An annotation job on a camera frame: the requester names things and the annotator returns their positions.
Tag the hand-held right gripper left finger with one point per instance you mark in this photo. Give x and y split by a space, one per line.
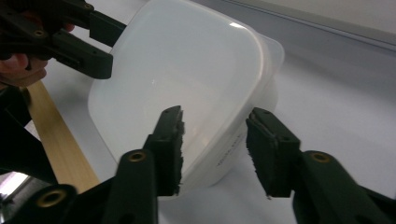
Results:
168 149

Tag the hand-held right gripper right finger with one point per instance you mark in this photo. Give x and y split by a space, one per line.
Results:
274 155

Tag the white square plastic container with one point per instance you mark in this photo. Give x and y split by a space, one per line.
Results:
186 62

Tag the aluminium rail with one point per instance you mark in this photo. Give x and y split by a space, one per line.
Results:
12 186

